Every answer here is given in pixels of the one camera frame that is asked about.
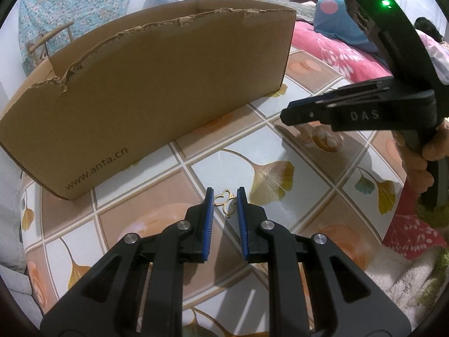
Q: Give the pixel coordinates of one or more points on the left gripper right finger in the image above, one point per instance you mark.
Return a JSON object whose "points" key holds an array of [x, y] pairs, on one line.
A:
{"points": [[315, 289]]}

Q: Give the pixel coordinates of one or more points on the wooden chair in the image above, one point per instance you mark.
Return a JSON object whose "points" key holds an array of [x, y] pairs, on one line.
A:
{"points": [[39, 51]]}

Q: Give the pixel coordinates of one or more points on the blue floral cloth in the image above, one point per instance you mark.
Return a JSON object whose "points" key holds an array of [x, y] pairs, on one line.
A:
{"points": [[38, 17]]}

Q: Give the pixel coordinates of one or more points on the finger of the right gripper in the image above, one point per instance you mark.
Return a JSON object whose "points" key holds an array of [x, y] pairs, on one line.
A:
{"points": [[296, 115], [311, 100]]}

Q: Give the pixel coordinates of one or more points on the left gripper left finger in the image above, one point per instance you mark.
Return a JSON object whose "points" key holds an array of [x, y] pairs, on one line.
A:
{"points": [[136, 288]]}

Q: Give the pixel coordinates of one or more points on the pink floral blanket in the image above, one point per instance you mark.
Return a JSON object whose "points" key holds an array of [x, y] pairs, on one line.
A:
{"points": [[354, 64]]}

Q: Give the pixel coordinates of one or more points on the person right hand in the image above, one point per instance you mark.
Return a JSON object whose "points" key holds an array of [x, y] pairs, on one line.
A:
{"points": [[415, 163]]}

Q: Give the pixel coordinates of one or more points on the brown cardboard box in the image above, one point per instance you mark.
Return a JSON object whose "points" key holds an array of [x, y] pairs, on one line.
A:
{"points": [[129, 87]]}

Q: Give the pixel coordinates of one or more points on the blue pillow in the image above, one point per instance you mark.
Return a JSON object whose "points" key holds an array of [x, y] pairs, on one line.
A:
{"points": [[332, 20]]}

